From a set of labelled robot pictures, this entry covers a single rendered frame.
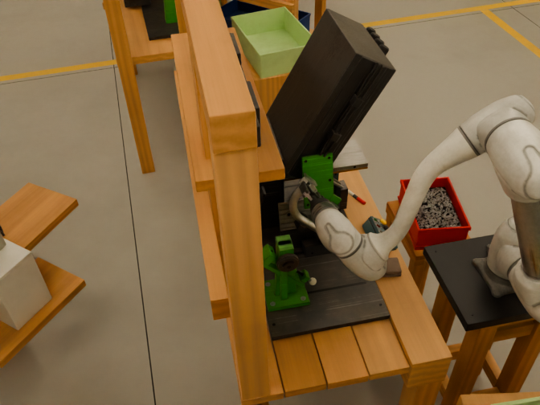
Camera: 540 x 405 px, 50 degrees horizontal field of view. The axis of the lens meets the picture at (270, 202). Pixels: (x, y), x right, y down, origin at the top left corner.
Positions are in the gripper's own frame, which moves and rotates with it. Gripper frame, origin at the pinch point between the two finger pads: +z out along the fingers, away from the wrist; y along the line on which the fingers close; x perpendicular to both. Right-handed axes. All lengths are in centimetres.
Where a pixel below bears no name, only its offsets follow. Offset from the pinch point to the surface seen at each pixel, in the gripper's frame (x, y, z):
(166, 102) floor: 69, 1, 284
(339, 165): -10.8, -13.2, 17.5
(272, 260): 22.8, 3.7, -22.9
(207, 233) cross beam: 25.9, 28.4, -24.8
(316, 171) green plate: -5.3, -0.6, 4.3
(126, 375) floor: 140, -18, 45
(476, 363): 11, -90, -29
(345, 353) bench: 30, -31, -40
